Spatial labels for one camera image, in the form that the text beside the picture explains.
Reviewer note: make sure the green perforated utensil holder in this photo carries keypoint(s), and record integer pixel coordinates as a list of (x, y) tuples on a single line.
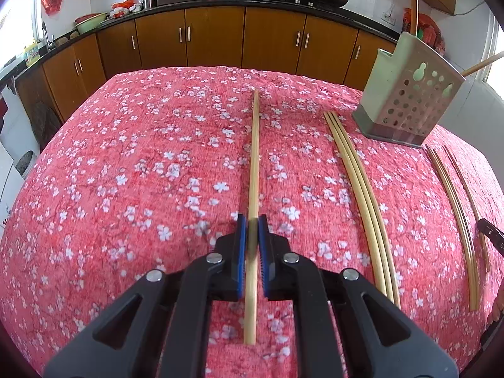
[(393, 86)]

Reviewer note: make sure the person's right hand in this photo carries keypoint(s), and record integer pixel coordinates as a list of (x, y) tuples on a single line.
[(497, 303)]

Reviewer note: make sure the wooden lower kitchen cabinets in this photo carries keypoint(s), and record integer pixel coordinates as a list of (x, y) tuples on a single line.
[(212, 39)]

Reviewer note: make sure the green basin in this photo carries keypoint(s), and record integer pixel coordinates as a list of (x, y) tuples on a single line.
[(90, 23)]

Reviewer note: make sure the red and white plastic bag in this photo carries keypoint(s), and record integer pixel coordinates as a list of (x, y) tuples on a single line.
[(124, 8)]

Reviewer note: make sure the yellow detergent bottle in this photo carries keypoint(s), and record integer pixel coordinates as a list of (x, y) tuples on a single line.
[(32, 53)]

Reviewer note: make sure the sink faucet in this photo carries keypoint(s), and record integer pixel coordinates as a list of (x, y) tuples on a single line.
[(46, 33)]

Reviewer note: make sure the white appliance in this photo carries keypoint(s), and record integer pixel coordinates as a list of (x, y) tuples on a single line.
[(15, 145)]

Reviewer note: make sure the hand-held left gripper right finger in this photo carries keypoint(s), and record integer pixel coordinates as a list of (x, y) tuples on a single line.
[(263, 256)]

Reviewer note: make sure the black kitchen countertop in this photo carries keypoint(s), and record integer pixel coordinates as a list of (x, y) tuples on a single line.
[(220, 0)]

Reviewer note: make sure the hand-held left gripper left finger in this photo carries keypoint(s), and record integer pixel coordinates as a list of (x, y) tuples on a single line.
[(241, 256)]

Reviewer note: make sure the red bag over bottles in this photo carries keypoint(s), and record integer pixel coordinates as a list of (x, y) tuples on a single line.
[(427, 31)]

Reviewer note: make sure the window beside sink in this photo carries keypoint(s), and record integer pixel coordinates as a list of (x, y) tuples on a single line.
[(15, 19)]

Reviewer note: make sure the window with white frame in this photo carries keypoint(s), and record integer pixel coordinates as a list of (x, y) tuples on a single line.
[(498, 43)]

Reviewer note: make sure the wall outlet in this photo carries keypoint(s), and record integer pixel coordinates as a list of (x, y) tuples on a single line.
[(389, 18)]

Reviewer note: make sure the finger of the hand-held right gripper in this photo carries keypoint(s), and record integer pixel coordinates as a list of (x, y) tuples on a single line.
[(492, 234)]

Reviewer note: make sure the red floral tablecloth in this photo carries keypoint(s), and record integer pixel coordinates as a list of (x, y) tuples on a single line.
[(138, 165)]

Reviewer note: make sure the gas stove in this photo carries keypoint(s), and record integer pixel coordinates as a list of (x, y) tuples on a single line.
[(299, 2)]

